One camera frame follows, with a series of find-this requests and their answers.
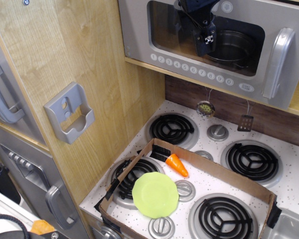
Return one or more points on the stainless sink basin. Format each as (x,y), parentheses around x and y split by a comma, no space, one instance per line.
(287,227)

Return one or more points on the stainless steel pot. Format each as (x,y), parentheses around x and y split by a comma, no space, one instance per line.
(233,49)

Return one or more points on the grey ice dispenser panel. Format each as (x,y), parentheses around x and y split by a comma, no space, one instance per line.
(28,170)

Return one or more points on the back silver stove knob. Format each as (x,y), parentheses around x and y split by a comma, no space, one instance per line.
(217,132)

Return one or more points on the hanging round strainer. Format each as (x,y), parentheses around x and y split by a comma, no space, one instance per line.
(206,108)

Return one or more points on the front left stove burner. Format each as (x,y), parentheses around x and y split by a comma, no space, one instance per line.
(123,193)

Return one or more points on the stove burner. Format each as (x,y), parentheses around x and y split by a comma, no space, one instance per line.
(173,128)
(254,160)
(123,193)
(222,216)

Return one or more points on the orange toy carrot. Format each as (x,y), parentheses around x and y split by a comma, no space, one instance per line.
(176,164)

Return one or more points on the lower grey fridge handle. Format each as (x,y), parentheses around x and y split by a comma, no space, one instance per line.
(61,207)

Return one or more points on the back right stove burner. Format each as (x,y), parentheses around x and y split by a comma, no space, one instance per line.
(254,160)

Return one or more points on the silver microwave door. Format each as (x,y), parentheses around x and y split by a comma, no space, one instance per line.
(150,36)

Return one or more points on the back left stove burner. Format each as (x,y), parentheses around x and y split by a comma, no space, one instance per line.
(173,128)

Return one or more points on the hanging toy spatula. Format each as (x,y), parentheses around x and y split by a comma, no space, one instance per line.
(246,121)

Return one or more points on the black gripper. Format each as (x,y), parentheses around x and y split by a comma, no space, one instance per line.
(194,19)

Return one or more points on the black device at left edge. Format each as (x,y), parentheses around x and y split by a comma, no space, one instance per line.
(7,187)

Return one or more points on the grey wall phone holder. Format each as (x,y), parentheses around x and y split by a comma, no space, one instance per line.
(63,105)

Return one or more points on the green plastic plate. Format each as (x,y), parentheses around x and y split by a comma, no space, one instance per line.
(155,195)

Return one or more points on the centre silver stove knob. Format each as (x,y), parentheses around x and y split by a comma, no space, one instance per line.
(186,190)

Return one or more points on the orange object bottom left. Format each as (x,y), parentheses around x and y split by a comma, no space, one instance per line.
(41,227)

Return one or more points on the front right stove burner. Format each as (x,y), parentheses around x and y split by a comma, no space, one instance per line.
(222,216)

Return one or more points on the small silver stove knob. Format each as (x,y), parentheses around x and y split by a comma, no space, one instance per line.
(204,154)

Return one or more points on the front silver stove knob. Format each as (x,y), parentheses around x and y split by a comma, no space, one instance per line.
(161,228)

